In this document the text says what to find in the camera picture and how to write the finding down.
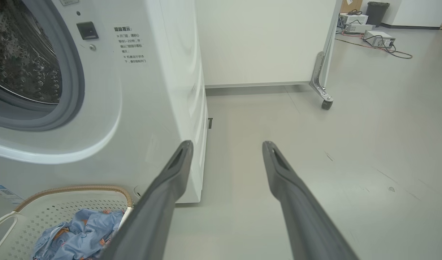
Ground white front-load washing machine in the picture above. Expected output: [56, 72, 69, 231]
[0, 0, 209, 226]

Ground white vented electronic device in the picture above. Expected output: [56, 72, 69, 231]
[338, 13, 369, 26]

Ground white partition panel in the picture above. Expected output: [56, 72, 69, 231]
[195, 0, 342, 89]

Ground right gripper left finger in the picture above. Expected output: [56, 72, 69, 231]
[98, 140, 194, 260]

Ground blue energy label sticker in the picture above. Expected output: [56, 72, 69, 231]
[0, 185, 23, 207]

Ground white perforated laundry basket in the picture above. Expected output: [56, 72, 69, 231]
[0, 185, 134, 260]

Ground metal partition foot with caster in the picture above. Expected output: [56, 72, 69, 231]
[309, 51, 334, 110]

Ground black floor cable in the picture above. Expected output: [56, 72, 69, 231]
[335, 36, 413, 59]

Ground blue patterned clothes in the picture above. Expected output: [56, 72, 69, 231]
[32, 209, 125, 260]

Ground brown cardboard box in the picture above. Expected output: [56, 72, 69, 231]
[339, 0, 363, 14]

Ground black trash bin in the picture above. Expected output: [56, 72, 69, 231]
[366, 1, 390, 27]

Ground grey-white box device with sockets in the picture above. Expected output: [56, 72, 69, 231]
[363, 30, 396, 48]

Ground red floor cable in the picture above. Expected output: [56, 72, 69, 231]
[340, 32, 382, 49]

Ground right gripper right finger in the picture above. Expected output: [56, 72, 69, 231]
[262, 141, 359, 260]

